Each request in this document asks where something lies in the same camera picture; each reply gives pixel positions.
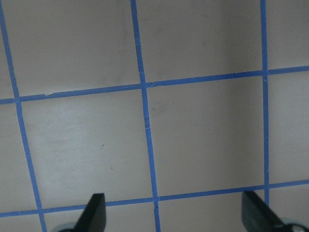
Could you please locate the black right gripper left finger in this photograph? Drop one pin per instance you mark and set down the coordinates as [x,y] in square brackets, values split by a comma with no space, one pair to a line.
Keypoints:
[93,218]

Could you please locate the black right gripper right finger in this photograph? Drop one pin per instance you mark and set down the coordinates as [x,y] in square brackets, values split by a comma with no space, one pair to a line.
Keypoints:
[256,216]

